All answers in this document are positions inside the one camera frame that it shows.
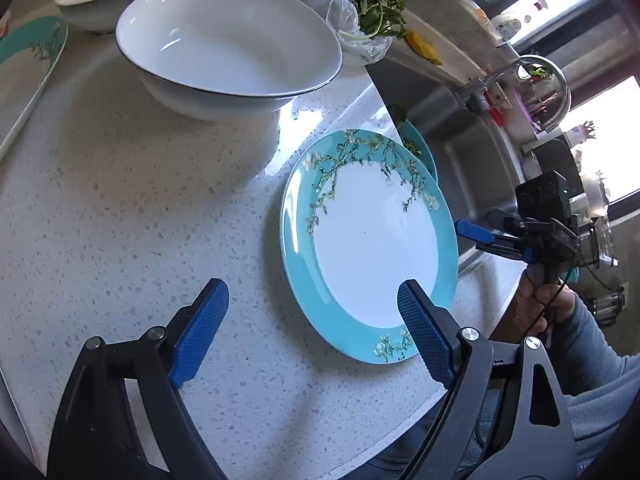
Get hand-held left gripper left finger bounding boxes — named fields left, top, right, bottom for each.
left=46, top=278, right=231, bottom=480

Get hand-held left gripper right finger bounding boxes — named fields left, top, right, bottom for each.
left=397, top=279, right=578, bottom=480

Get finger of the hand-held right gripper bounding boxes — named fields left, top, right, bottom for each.
left=455, top=208, right=526, bottom=243
left=475, top=240, right=528, bottom=262

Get teal floral round plate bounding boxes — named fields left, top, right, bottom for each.
left=280, top=129, right=459, bottom=365

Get person's right forearm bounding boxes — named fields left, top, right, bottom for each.
left=547, top=292, right=640, bottom=461

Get person's right hand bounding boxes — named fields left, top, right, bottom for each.
left=515, top=272, right=578, bottom=338

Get stainless steel sink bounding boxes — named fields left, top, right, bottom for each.
left=367, top=42, right=531, bottom=276

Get small teal plate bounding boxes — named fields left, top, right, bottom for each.
left=392, top=105, right=439, bottom=186

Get glass jar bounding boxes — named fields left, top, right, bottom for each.
left=585, top=290, right=628, bottom=328

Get chrome faucet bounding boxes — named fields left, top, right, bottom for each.
left=454, top=55, right=571, bottom=133

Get white appliance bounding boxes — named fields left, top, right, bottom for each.
left=487, top=7, right=533, bottom=46

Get green leafy vegetables in bag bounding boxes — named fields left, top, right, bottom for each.
left=280, top=0, right=393, bottom=66

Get large white bowl dark rim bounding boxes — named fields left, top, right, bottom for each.
left=115, top=0, right=344, bottom=122

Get teal floral oval platter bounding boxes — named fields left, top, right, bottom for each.
left=0, top=15, right=69, bottom=161

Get black cable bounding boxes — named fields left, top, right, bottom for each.
left=520, top=260, right=576, bottom=343

